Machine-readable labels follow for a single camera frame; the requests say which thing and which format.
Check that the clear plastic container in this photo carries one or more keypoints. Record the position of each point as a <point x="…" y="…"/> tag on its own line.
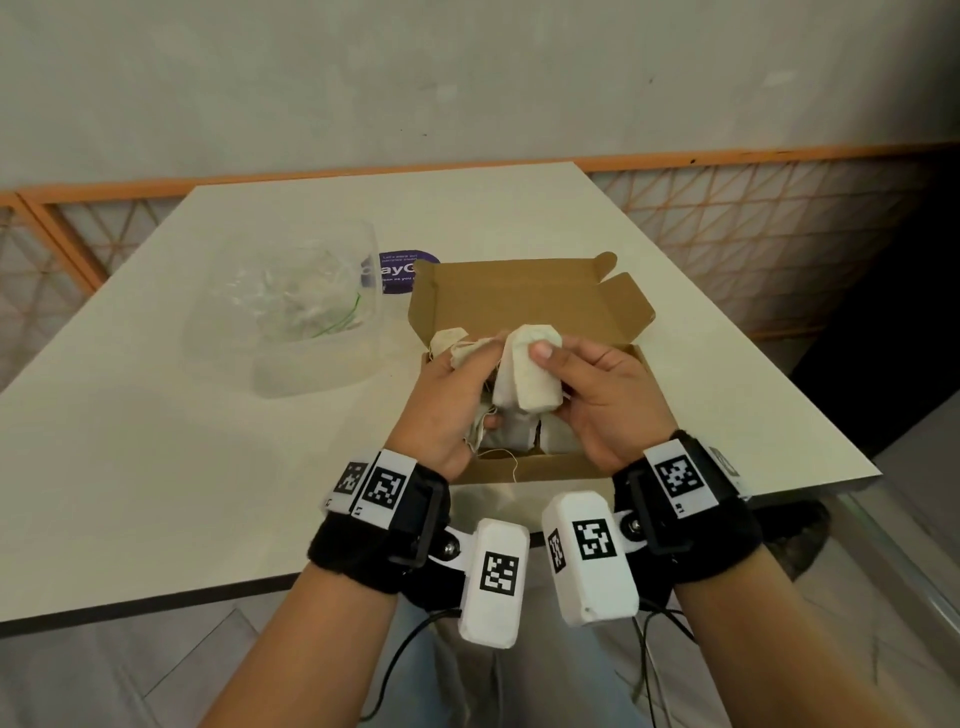
<point x="225" y="330"/>

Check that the brown paper box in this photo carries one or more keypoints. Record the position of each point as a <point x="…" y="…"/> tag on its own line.
<point x="517" y="292"/>

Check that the black marker wristband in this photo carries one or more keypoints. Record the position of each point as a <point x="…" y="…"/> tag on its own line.
<point x="352" y="547"/>
<point x="712" y="540"/>

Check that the round purple sticker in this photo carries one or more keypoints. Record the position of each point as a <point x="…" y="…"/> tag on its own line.
<point x="409" y="262"/>

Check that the bunch of tea bags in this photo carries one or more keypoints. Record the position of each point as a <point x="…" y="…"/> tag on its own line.
<point x="450" y="337"/>

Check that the person's left hand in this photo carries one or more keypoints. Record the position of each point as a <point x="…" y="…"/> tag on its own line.
<point x="435" y="420"/>

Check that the person's right hand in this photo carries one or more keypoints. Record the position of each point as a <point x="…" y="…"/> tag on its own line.
<point x="622" y="412"/>

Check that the person's right forearm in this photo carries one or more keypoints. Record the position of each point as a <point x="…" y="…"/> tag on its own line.
<point x="780" y="660"/>

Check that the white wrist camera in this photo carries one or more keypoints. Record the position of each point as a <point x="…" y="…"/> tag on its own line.
<point x="491" y="622"/>
<point x="592" y="592"/>

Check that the rows of packed tea bags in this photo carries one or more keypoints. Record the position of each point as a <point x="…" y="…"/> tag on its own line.
<point x="517" y="435"/>

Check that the orange lattice fence panel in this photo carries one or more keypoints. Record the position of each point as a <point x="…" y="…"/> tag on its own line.
<point x="765" y="232"/>
<point x="30" y="270"/>

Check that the person's left forearm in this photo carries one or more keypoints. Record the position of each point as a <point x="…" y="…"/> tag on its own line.
<point x="300" y="660"/>

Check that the grey trousers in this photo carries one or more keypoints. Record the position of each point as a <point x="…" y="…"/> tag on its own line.
<point x="555" y="675"/>

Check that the dark grey floor object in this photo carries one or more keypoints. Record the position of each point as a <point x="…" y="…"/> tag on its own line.
<point x="799" y="540"/>

